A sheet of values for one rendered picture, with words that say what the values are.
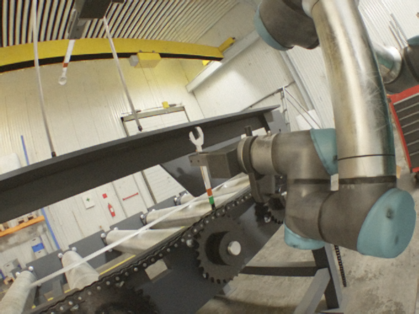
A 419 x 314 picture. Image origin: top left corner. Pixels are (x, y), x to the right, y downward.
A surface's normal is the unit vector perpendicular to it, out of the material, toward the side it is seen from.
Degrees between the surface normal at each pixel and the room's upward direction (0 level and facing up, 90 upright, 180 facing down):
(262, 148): 61
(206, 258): 90
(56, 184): 90
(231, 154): 105
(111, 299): 90
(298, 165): 66
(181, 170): 90
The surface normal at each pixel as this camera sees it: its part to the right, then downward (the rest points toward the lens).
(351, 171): -0.96, -0.03
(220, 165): -0.65, 0.29
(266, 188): 0.72, -0.04
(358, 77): -0.55, -0.09
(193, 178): 0.64, -0.29
